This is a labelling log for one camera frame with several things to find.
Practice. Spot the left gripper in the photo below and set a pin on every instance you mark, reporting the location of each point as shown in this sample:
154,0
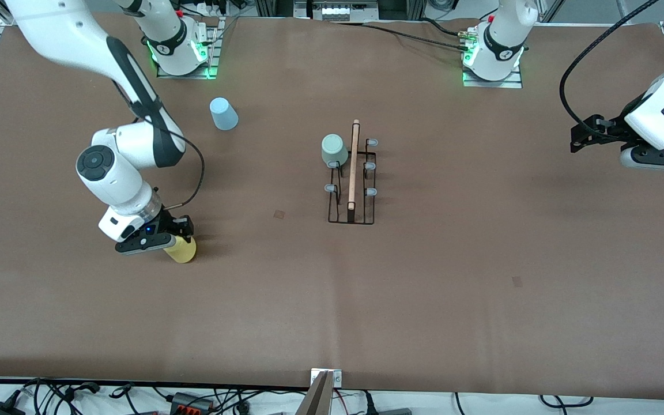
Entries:
618,130

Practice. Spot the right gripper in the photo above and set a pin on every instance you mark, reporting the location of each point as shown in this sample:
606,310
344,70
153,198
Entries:
169,221

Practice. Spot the white metal bracket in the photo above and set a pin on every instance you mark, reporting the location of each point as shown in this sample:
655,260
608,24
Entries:
336,378

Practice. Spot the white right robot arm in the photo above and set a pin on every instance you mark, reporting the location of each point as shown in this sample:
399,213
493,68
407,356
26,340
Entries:
113,173

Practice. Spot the light blue plastic cup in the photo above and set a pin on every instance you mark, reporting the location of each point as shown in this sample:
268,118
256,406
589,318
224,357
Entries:
224,114

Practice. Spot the yellow plastic cup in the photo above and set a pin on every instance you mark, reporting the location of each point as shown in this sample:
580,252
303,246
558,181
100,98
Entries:
185,252

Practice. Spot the grey box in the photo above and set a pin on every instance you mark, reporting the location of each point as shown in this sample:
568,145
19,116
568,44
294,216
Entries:
395,411

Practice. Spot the aluminium right arm base plate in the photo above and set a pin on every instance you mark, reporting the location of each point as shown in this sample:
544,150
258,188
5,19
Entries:
212,52

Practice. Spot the aluminium left arm base plate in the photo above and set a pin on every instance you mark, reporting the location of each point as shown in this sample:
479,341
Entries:
493,84

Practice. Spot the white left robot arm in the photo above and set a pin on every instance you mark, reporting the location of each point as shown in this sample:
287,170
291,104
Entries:
502,40

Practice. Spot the black plug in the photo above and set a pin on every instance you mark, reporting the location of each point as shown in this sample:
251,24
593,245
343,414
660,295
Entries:
369,406

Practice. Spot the black power adapter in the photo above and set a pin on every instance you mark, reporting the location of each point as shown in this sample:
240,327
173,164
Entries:
0,409

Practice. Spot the grey camera stand bar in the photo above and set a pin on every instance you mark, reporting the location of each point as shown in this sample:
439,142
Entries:
316,403

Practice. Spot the pale green plastic cup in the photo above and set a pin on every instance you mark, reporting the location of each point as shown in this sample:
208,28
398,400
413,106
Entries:
334,151

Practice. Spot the power strip with white sockets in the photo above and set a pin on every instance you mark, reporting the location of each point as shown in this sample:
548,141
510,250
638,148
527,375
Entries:
335,11

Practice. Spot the orange black connector block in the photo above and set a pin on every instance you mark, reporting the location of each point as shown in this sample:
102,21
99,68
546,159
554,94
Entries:
191,403

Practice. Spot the brown table cover mat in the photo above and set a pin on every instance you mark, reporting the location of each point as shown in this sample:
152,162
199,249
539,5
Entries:
366,288

